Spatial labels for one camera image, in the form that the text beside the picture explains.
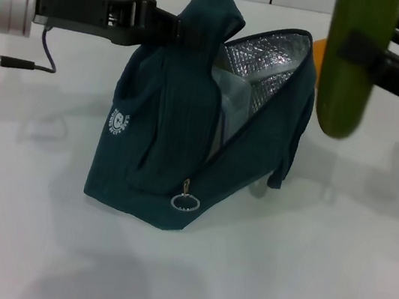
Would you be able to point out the orange yellow pear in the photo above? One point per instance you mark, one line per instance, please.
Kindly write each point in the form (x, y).
(319, 54)

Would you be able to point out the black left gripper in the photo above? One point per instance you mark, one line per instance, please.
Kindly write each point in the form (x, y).
(81, 9)

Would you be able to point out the clear plastic container blue rim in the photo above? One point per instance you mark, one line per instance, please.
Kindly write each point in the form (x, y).
(231, 94)

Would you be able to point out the dark teal insulated lunch bag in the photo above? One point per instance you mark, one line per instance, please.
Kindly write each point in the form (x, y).
(124, 168)

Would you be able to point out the green cucumber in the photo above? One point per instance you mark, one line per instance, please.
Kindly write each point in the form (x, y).
(344, 96)

